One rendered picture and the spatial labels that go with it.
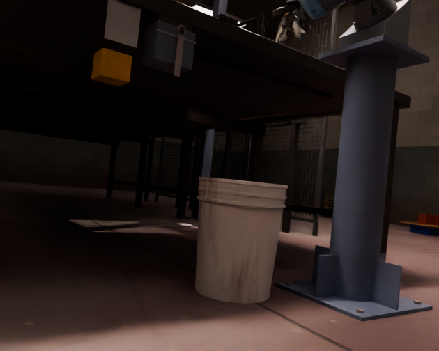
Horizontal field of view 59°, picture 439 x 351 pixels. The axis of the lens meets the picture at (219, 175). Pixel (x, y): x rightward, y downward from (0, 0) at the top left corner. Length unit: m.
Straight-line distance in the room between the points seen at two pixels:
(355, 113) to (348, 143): 0.11
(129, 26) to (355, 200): 0.91
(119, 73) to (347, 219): 0.87
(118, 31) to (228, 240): 0.70
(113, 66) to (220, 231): 0.57
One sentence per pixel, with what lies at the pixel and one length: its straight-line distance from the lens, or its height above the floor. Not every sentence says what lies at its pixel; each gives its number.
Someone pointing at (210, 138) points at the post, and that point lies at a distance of 3.68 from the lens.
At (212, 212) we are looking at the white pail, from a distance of 1.20.
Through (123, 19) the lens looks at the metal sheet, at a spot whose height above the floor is 0.81.
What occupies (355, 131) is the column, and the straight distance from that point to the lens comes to 1.41.
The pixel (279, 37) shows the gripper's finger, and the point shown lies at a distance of 1.98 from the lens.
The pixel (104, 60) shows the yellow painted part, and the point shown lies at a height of 0.66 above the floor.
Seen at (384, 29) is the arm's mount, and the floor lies 0.92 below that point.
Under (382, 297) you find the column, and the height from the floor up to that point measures 0.04.
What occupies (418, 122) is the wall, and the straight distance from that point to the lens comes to 6.81.
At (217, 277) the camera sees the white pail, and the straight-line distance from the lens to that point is 1.21.
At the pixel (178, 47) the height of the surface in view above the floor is 0.76.
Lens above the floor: 0.35
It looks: 1 degrees up
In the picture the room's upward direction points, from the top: 6 degrees clockwise
